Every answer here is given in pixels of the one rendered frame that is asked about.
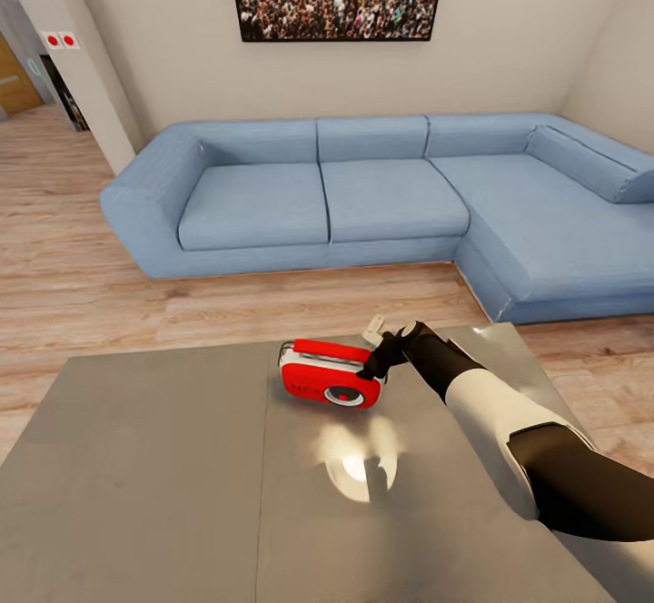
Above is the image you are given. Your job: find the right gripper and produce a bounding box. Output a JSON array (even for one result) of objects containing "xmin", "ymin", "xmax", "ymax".
[{"xmin": 356, "ymin": 331, "xmax": 399, "ymax": 381}]

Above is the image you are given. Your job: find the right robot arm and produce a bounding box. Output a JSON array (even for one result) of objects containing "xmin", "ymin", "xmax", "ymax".
[{"xmin": 356, "ymin": 315, "xmax": 654, "ymax": 603}]

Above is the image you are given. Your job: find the radio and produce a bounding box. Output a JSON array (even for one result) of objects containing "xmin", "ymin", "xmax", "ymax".
[{"xmin": 278, "ymin": 339, "xmax": 388, "ymax": 409}]

